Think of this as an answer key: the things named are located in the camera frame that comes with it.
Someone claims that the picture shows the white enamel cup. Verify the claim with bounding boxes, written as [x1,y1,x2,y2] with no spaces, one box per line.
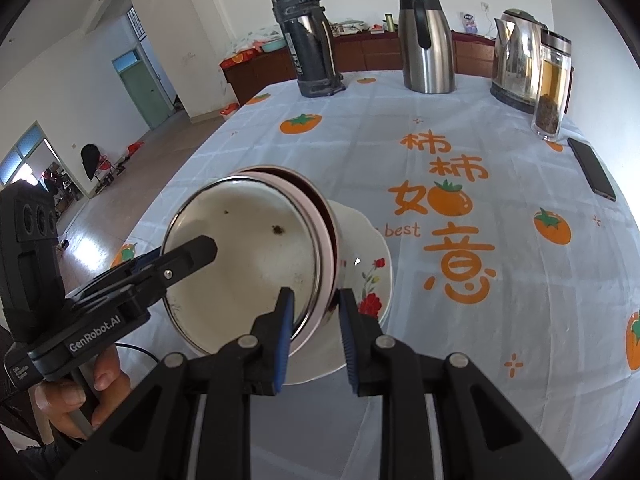
[161,165,346,357]

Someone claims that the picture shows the steel electric kettle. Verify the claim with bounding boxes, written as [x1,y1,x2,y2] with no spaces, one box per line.
[490,8,576,115]

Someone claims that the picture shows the black cable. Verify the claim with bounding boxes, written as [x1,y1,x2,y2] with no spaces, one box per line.
[116,342,162,362]

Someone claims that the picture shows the green door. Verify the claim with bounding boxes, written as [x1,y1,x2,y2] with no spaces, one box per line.
[112,50,173,131]

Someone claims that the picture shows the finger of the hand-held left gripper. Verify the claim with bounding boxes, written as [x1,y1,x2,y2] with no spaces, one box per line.
[80,252,163,297]
[65,235,219,312]

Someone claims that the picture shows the brown wooden sideboard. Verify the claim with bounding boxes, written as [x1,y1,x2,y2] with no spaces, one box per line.
[220,30,501,106]

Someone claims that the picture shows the glass tea bottle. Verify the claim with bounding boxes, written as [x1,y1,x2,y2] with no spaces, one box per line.
[531,29,572,143]

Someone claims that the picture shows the white plate red flowers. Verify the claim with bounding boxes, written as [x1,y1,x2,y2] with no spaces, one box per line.
[282,199,394,386]

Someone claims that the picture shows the steel carafe black handle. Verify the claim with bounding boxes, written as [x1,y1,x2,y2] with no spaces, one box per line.
[398,0,456,94]

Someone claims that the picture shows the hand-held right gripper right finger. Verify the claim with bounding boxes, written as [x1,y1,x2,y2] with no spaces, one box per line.
[337,287,575,480]

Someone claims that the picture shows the blue framed window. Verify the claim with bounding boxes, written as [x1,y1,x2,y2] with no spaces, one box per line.
[0,121,53,186]

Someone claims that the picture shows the black smartphone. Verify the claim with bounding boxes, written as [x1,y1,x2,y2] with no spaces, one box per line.
[567,137,617,202]

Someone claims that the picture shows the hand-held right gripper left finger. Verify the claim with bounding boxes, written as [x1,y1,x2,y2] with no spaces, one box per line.
[56,287,296,480]

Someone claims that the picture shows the floral plastic bag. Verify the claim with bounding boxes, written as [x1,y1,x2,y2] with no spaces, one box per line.
[232,27,283,53]

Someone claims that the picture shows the dark grey thermos flask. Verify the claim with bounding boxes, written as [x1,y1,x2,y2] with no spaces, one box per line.
[270,0,347,98]

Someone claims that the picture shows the person's left hand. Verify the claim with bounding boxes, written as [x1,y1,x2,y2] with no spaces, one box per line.
[35,345,133,441]

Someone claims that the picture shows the black jacket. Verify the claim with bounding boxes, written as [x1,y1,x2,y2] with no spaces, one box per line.
[81,143,103,181]

